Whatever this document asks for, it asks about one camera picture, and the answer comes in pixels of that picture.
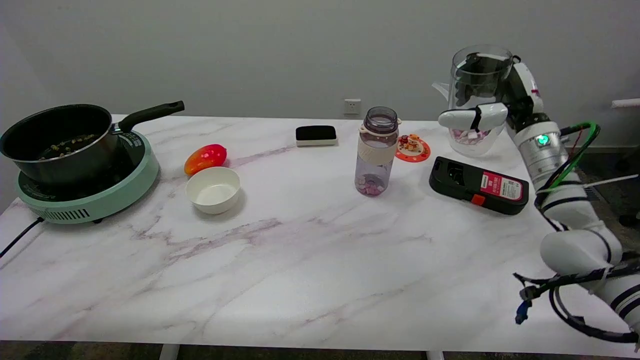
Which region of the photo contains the white bowl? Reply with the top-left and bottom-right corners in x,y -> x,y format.
185,166 -> 241,215

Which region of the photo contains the red orange toy mango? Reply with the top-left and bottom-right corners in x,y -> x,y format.
184,144 -> 228,177

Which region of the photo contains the green robot cable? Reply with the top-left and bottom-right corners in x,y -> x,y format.
549,121 -> 601,192

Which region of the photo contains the clear purple water bottle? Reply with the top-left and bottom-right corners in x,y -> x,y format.
354,106 -> 402,198

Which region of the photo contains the black whiteboard eraser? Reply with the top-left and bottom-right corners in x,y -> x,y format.
295,125 -> 339,147

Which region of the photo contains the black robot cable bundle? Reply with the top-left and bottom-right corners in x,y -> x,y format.
513,255 -> 640,346

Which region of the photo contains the white zip tie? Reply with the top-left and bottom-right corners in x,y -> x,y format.
537,173 -> 640,194

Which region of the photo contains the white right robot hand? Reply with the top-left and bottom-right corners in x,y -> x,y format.
439,55 -> 545,132

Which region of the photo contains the black saucepan with handle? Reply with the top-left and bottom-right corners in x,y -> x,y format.
0,100 -> 185,188

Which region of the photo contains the black device with red label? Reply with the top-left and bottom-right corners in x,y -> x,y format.
428,156 -> 530,216

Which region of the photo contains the clear measuring cup with spout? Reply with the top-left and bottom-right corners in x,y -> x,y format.
432,44 -> 515,146

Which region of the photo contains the black power cord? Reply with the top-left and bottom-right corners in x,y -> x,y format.
0,216 -> 45,259

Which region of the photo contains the round coaster with small figurines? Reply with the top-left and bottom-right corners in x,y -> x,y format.
395,133 -> 431,163

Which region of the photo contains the mint green induction cooker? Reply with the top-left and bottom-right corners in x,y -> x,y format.
15,129 -> 160,225

